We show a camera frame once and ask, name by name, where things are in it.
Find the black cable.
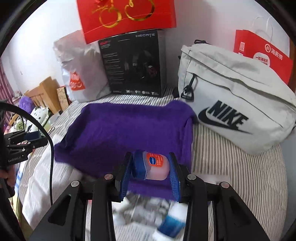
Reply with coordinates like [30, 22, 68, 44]
[0, 101, 55, 206]

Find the wooden furniture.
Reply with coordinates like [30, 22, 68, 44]
[24, 77, 61, 114]

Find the brown wooden sign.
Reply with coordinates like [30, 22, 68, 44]
[57, 86, 69, 111]

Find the white blue cylindrical bottle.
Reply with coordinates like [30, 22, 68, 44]
[152, 202, 188, 240]

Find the red gift box gold print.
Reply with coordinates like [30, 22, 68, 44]
[76, 0, 177, 44]

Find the white Nike bag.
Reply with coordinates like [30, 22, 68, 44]
[178, 43, 295, 155]

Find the purple plush toy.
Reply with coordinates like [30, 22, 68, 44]
[18, 95, 36, 114]

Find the black headset box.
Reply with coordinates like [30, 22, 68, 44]
[98, 29, 167, 97]

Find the red paper shopping bag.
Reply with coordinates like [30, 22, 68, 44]
[233, 16, 293, 84]

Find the newspaper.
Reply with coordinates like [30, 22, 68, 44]
[111, 192, 186, 241]

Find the purple towel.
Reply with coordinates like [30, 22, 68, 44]
[53, 99, 199, 201]

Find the white Miniso plastic bag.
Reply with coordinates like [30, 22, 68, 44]
[53, 30, 111, 102]

